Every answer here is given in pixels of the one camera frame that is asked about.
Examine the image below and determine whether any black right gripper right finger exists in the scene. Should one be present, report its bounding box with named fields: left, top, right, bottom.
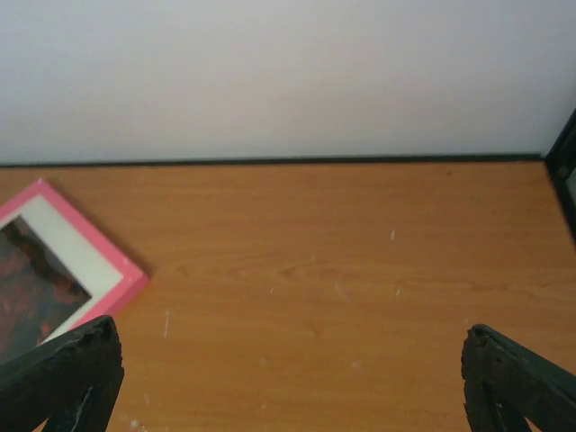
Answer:
left=461, top=324, right=575, bottom=431

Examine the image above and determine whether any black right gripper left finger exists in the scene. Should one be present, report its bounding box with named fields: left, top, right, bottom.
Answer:
left=1, top=315, right=124, bottom=431

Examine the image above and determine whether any pink picture frame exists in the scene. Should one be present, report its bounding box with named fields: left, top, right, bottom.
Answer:
left=1, top=179, right=149, bottom=362

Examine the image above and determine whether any black enclosure post right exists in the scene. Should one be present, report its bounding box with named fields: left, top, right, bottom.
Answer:
left=544, top=110, right=576, bottom=243

